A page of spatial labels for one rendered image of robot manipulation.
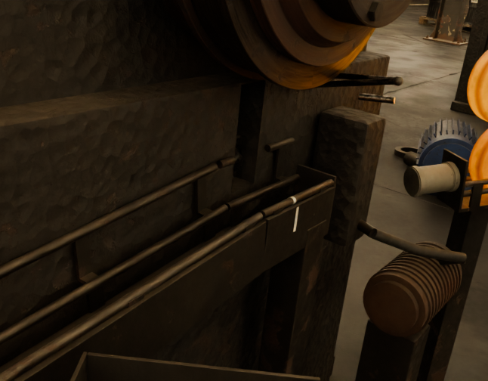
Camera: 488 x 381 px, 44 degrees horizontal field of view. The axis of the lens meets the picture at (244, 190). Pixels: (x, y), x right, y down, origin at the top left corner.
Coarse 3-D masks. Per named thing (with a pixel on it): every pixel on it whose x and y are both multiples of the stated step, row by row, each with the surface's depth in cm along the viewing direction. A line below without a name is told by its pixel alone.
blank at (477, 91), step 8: (480, 64) 111; (472, 72) 112; (480, 72) 110; (472, 80) 112; (480, 80) 110; (472, 88) 112; (480, 88) 111; (472, 96) 113; (480, 96) 111; (472, 104) 114; (480, 104) 112; (480, 112) 113
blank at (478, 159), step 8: (480, 136) 118; (480, 144) 117; (472, 152) 119; (480, 152) 117; (472, 160) 119; (480, 160) 117; (472, 168) 119; (480, 168) 118; (472, 176) 121; (480, 176) 118
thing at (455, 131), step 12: (444, 120) 312; (432, 132) 301; (444, 132) 289; (456, 132) 287; (468, 132) 293; (420, 144) 294; (432, 144) 278; (444, 144) 274; (456, 144) 273; (468, 144) 273; (420, 156) 282; (432, 156) 278; (468, 156) 273
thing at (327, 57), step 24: (264, 0) 65; (288, 0) 67; (312, 0) 69; (264, 24) 68; (288, 24) 70; (312, 24) 71; (336, 24) 75; (288, 48) 72; (312, 48) 76; (336, 48) 81
